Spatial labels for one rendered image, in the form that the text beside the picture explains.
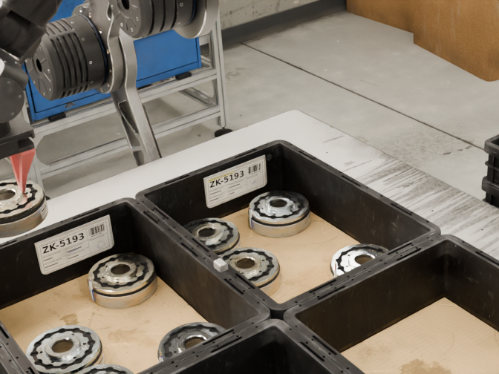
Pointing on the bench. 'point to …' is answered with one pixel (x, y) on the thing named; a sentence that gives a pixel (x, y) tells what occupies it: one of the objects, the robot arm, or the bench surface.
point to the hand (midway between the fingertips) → (3, 191)
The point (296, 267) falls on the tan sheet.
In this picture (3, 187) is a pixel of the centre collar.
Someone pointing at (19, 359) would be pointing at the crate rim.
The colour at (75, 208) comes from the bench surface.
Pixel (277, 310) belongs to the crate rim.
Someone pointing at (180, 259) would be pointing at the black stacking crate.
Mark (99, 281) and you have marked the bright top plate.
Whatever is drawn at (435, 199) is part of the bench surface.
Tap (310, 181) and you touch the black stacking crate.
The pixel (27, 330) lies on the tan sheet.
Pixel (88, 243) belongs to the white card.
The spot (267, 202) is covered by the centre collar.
